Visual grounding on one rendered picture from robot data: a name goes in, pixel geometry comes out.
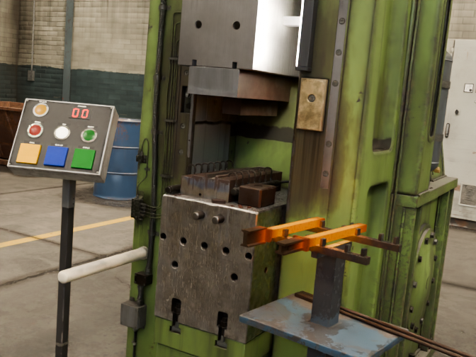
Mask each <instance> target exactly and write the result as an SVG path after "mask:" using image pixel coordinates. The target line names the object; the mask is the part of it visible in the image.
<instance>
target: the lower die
mask: <svg viewBox="0 0 476 357"><path fill-rule="evenodd" d="M251 168H256V167H245V168H237V169H227V170H222V171H211V172H205V173H200V174H190V175H184V176H181V188H180V194H184V195H188V196H195V197H199V198H207V199H212V198H219V199H225V200H226V203H230V202H233V201H236V200H238V199H239V196H238V195H236V196H234V195H232V194H231V190H232V189H233V188H234V186H235V183H236V176H235V175H234V174H231V175H230V177H228V174H224V175H219V176H215V180H214V179H209V178H207V174H216V173H221V172H226V171H236V170H242V169H251ZM266 170H267V181H269V180H270V177H271V170H270V169H266ZM272 171H273V173H272V181H274V180H278V181H281V180H282V171H274V170H272ZM252 172H253V171H250V172H249V173H250V183H253V182H254V173H252ZM255 172H256V183H259V179H260V172H258V170H256V171H255ZM261 173H262V175H261V182H262V183H263V182H264V180H265V175H266V172H265V171H264V170H263V169H261ZM243 174H244V185H247V183H248V177H249V175H248V174H247V173H246V172H244V173H243ZM237 175H238V180H237V185H238V186H237V187H240V186H241V184H242V175H241V173H237ZM280 190H281V184H280V185H279V187H276V191H280ZM199 193H201V196H199Z"/></svg>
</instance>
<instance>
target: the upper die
mask: <svg viewBox="0 0 476 357"><path fill-rule="evenodd" d="M290 85H291V77H287V76H278V75H274V74H266V73H261V72H253V71H248V70H243V69H228V68H217V67H195V66H189V75H188V94H199V95H207V96H222V97H230V98H247V99H257V100H267V101H286V102H289V98H290Z"/></svg>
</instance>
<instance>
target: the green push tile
mask: <svg viewBox="0 0 476 357"><path fill-rule="evenodd" d="M95 154H96V150H92V149H77V148H75V150H74V156H73V160H72V165H71V167H72V168H74V169H88V170H92V167H93V164H94V158H95Z"/></svg>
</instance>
